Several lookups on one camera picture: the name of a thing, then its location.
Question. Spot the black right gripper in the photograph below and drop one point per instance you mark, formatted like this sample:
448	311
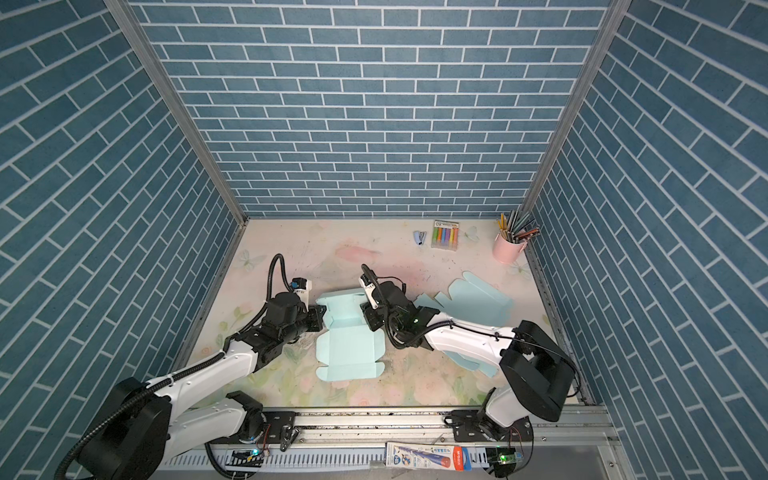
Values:
368	313

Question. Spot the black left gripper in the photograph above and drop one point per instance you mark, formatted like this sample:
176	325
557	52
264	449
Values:
316	315

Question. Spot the light blue paper box sheet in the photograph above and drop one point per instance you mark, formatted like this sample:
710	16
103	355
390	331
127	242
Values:
348	350

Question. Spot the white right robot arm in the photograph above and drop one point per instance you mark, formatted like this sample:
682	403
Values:
538	372

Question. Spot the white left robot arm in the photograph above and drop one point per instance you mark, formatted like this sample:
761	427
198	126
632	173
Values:
142	424

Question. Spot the light blue flat box stack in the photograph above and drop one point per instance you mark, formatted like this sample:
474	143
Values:
471	299

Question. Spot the pack of coloured highlighters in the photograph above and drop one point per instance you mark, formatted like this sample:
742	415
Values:
445	235

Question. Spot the pink metal pencil bucket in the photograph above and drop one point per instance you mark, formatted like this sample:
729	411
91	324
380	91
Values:
507	252

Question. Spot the white red blue package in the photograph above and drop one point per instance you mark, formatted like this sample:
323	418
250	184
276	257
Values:
436	457

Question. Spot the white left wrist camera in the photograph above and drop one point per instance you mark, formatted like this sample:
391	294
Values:
302	288

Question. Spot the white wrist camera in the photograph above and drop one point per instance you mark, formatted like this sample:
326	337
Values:
302	288
369	288

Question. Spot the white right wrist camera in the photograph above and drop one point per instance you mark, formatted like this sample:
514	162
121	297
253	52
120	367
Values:
369	288

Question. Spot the metal base rail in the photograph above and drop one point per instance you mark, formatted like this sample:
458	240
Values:
373	427

